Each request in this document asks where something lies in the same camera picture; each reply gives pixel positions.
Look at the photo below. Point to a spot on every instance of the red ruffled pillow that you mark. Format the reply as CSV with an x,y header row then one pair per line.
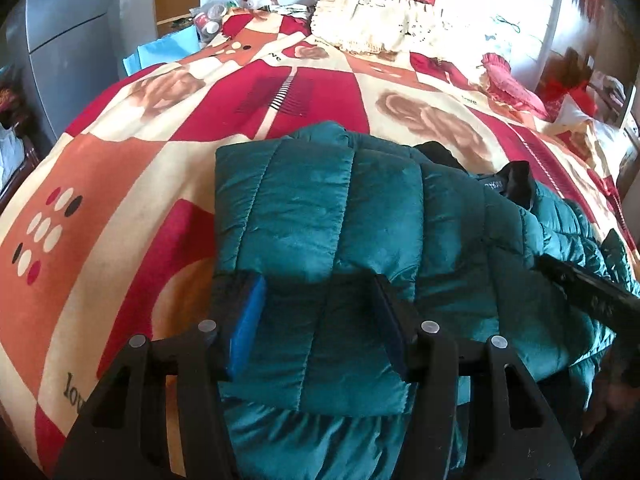
x,y
510,87

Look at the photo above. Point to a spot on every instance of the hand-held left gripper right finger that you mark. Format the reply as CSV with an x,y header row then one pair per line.
x,y
387,320

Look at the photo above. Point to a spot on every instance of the white plastic bag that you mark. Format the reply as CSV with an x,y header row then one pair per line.
x,y
10,152

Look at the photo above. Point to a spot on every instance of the teal puffer jacket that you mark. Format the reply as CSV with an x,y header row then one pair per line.
x,y
320,220

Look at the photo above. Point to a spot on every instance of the grey refrigerator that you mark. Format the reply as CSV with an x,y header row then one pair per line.
x,y
65,30

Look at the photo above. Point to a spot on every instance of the white pillow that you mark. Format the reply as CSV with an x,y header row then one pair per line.
x,y
607,145

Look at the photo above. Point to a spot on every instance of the red and cream patterned blanket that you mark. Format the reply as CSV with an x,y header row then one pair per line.
x,y
125,185

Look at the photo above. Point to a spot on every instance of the wooden cabinet with mirror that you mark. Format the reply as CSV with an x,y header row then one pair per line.
x,y
585,80

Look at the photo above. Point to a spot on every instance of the cream fringed pillow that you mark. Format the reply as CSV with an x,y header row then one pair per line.
x,y
370,17

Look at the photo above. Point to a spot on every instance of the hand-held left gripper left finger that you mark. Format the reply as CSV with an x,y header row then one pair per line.
x,y
247,325

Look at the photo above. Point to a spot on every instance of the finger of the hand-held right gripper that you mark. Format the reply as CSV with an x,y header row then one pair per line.
x,y
555,270

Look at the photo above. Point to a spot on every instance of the plastic bag with cans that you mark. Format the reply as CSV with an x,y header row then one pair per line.
x,y
212,15

